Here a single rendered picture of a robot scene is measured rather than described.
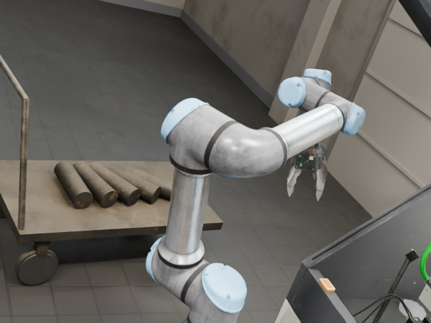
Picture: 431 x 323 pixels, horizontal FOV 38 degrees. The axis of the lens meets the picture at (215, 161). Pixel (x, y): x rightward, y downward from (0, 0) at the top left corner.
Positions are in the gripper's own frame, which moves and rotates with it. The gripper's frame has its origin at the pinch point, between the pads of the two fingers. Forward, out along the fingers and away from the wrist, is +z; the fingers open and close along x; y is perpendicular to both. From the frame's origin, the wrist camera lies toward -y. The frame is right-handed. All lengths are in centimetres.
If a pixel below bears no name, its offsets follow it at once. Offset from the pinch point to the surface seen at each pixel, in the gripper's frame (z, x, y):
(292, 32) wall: -47, -101, -445
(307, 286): 33.6, 1.9, -15.9
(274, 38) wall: -39, -123, -467
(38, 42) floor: -16, -325, -353
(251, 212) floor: 76, -71, -228
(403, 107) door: 1, 16, -309
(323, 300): 34.2, 8.2, -9.0
